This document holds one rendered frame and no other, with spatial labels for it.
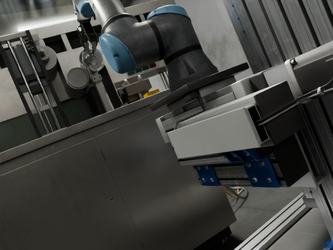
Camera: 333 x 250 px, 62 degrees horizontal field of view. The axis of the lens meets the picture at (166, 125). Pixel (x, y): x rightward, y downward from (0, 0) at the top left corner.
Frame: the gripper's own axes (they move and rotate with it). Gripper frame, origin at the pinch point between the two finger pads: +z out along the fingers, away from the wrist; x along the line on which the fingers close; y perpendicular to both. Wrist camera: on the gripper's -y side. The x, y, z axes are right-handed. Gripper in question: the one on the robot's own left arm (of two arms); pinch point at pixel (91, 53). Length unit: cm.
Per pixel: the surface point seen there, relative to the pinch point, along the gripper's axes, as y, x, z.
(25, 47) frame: 1.3, 32.1, -12.2
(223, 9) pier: 114, -206, 61
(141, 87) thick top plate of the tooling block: -21.2, -19.6, 17.9
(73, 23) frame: 51, -6, 5
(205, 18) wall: 167, -223, 97
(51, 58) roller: 6.8, 20.9, 0.3
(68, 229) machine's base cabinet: -75, 46, 33
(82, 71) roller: -2.8, 8.2, 7.8
